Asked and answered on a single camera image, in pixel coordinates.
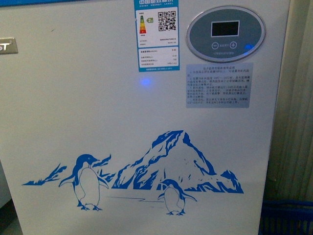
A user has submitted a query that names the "white chest freezer blue rim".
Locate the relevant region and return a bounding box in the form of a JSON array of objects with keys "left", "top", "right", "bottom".
[{"left": 0, "top": 0, "right": 290, "bottom": 235}]

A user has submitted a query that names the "grey instruction sticker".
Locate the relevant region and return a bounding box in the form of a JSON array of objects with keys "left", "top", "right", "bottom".
[{"left": 186, "top": 63, "right": 253, "bottom": 108}]

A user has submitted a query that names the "blue energy label sticker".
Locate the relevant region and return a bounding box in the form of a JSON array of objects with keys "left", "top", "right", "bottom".
[{"left": 134, "top": 0, "right": 180, "bottom": 72}]

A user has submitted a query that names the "oval grey control panel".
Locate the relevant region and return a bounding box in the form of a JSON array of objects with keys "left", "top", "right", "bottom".
[{"left": 186, "top": 5, "right": 266, "bottom": 63}]

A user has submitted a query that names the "white vertical curtain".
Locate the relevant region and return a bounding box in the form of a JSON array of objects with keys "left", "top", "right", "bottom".
[{"left": 264, "top": 0, "right": 313, "bottom": 201}]

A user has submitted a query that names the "blue plastic crate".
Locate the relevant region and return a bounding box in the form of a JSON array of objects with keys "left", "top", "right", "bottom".
[{"left": 258, "top": 200, "right": 313, "bottom": 235}]

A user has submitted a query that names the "silver brand badge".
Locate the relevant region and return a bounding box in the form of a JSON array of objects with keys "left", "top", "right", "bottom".
[{"left": 0, "top": 37, "right": 18, "bottom": 55}]

